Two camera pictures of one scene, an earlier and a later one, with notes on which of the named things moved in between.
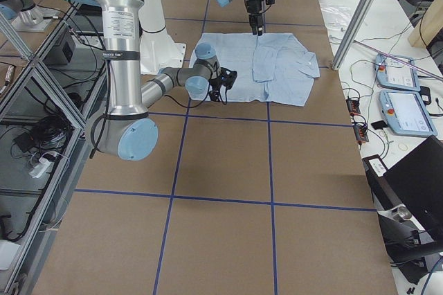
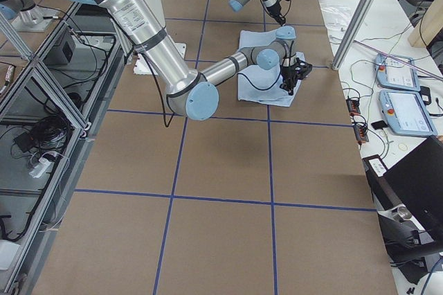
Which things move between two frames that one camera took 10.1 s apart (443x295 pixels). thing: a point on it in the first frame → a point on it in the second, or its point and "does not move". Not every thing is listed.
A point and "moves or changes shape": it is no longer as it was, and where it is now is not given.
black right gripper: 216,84 → 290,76
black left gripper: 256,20 → 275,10
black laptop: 416,182 does not move
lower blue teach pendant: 407,113 does not move
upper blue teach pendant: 395,74 does not move
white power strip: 40,168 does not move
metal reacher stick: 399,60 does not move
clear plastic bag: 336,17 does not move
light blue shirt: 272,68 moves or changes shape
